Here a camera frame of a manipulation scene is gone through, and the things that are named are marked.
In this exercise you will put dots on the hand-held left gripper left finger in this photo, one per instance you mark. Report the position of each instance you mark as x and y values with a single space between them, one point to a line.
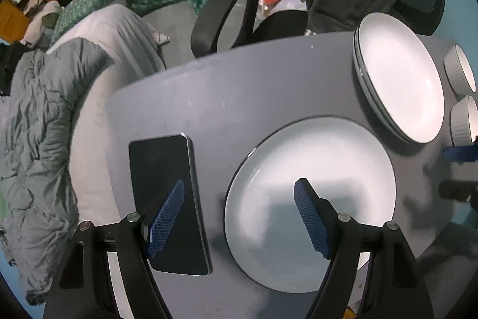
166 220

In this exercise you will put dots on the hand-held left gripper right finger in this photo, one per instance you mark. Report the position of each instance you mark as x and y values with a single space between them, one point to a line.
312 222

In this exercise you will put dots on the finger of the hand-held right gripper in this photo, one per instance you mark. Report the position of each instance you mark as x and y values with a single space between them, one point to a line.
456 190
460 153

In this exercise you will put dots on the white ribbed bowl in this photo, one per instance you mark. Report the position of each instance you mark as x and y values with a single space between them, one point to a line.
461 124
457 70

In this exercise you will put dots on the white plate with dark rim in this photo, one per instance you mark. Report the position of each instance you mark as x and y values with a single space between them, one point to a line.
359 74
317 154
399 80

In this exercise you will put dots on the black smartphone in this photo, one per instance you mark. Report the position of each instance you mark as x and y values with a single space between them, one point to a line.
164 162

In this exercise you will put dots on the grey duvet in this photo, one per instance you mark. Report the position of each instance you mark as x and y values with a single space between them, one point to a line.
41 139

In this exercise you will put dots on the light grey bed sheet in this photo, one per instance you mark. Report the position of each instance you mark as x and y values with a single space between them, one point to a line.
123 38

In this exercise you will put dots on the white plastic bag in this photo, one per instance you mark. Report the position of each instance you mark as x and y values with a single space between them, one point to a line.
293 5

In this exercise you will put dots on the pile of pale clothes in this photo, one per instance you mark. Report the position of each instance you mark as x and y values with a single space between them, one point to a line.
41 20

